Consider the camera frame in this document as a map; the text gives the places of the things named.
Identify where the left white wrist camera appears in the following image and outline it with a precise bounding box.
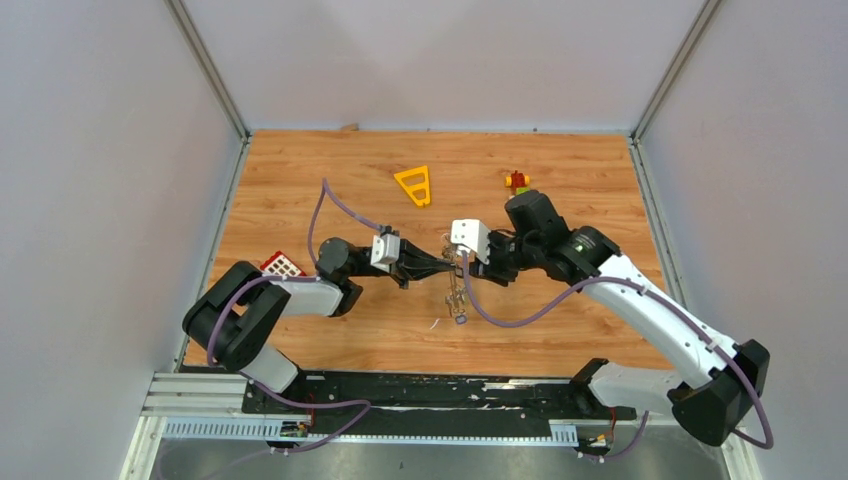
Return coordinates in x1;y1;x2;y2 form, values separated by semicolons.
370;225;401;273

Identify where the red green toy block figure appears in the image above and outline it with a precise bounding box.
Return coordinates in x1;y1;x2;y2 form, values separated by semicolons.
505;170;531;197

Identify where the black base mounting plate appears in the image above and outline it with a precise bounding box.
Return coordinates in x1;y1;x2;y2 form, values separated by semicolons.
241;370;637;436

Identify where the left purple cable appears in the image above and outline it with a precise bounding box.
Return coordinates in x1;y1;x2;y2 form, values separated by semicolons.
205;177;397;458

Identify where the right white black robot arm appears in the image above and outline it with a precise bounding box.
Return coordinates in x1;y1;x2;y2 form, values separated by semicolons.
449;190;775;450

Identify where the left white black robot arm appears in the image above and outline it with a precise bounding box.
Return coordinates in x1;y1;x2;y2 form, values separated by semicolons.
182;234;455;413

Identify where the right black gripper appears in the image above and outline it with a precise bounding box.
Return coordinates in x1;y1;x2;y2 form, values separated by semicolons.
467;229;541;286

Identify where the yellow triangular plastic piece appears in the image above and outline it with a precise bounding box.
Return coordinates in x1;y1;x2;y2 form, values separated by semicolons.
393;165;432;208

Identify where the purple cable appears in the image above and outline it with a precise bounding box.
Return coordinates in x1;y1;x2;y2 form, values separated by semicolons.
460;251;775;462
205;177;397;458

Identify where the red white toy block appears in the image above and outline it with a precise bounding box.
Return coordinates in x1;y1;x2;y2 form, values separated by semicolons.
260;251;306;277

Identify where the metal keyring with keys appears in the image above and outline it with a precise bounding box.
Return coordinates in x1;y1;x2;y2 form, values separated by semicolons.
441;233;467;321

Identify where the white slotted cable duct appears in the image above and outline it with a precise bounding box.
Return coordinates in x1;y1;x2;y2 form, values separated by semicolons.
162;417;579;447

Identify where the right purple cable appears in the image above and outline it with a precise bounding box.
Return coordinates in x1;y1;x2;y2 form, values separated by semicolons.
460;251;775;462

